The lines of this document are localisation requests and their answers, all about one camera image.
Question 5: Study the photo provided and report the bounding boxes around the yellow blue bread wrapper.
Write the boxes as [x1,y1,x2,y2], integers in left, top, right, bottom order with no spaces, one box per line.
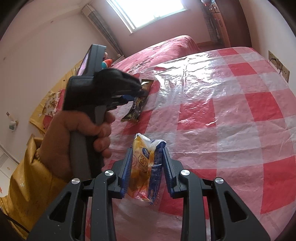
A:
[127,133,166,204]

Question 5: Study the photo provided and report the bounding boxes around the wall socket plate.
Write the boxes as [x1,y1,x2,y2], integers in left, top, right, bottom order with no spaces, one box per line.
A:
[268,51,290,83]

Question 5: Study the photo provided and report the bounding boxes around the floral pillow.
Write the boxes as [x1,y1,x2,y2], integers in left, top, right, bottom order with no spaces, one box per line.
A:
[41,90,62,118]

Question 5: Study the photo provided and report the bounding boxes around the white wardrobe doors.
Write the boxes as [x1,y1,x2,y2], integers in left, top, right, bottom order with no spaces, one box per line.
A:
[0,148,18,197]

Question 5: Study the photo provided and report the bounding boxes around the bright window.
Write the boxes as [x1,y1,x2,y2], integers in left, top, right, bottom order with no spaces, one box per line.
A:
[107,0,186,33]

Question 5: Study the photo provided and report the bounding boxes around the person's left hand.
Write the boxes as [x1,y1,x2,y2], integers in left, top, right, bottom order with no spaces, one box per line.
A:
[39,111,115,182]

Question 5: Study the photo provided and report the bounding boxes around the brown wooden cabinet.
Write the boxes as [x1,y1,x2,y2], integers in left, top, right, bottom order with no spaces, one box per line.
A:
[201,0,252,48]

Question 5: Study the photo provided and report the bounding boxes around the yellow jacket sleeve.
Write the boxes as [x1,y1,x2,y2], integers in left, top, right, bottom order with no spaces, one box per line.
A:
[1,123,73,240]

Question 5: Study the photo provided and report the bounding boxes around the yellow wooden headboard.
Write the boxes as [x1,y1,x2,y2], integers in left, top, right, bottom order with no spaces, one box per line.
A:
[29,60,82,135]

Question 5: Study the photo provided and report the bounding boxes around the red white checkered tablecloth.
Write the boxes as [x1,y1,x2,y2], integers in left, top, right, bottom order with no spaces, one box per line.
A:
[105,47,295,240]

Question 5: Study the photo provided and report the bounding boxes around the dark coffee sachet wrapper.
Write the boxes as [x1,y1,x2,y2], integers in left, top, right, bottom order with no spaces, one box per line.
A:
[121,79,154,123]

